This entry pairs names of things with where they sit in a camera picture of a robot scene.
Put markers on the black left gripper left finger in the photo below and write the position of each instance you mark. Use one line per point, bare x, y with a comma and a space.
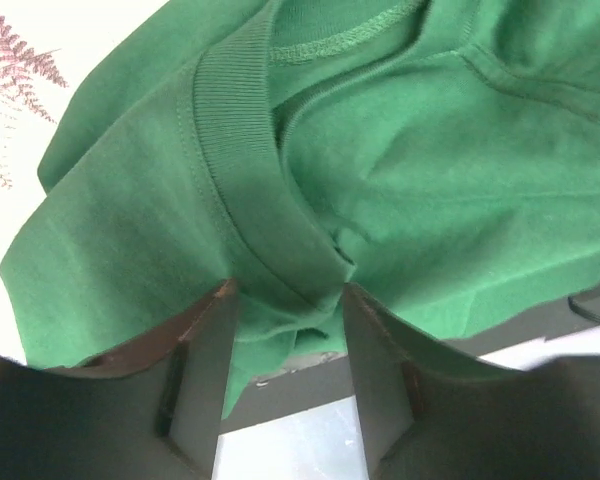
149, 408

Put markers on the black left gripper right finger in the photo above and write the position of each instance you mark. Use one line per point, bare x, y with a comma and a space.
429, 411

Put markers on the green t shirt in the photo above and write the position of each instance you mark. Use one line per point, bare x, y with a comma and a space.
445, 155

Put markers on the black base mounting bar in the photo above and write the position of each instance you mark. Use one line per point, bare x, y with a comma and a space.
311, 381

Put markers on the floral patterned table mat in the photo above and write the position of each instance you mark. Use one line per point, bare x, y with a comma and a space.
15, 85

